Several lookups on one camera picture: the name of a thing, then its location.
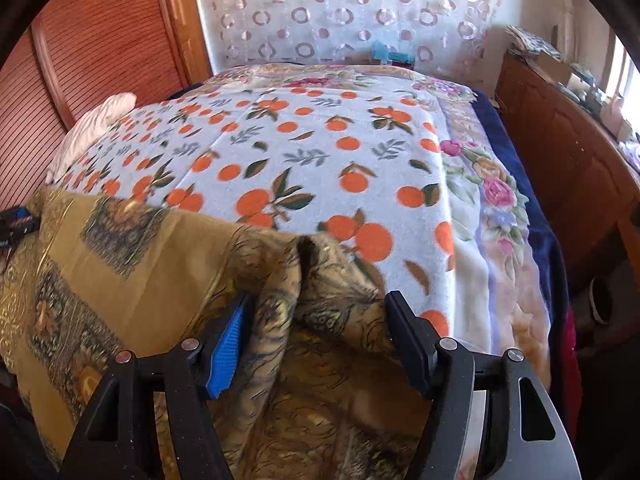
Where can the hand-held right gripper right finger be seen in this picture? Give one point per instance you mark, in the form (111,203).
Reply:
(412,350)

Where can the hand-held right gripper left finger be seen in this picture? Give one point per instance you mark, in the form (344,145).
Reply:
(225,355)

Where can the gold patterned bedspread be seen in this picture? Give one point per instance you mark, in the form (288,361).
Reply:
(150,260)

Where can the red cloth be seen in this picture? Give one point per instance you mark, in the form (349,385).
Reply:
(572,360)

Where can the navy blue bed sheet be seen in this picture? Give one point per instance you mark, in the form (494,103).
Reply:
(540,240)

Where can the floral blanket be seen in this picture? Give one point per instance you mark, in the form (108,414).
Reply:
(500,200)

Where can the white-rimmed round container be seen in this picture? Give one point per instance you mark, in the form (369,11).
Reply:
(597,300)

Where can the wooden slatted wardrobe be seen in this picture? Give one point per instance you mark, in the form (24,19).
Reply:
(100,35)

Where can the orange fruit print blanket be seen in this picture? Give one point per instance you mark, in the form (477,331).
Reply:
(300,160)

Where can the wooden low cabinet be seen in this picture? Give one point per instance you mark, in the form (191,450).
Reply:
(565,160)

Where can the blue plastic item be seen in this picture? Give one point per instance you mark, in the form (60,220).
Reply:
(390,55)

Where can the cardboard box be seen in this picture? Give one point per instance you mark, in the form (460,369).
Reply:
(550,70)

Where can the pink bottle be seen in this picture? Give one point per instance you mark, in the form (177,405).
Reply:
(615,110)

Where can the stack of folded cloths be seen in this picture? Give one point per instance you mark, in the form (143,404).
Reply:
(532,42)

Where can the circle patterned sheer curtain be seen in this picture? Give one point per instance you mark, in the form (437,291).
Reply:
(325,10)

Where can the window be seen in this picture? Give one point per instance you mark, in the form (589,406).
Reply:
(625,65)

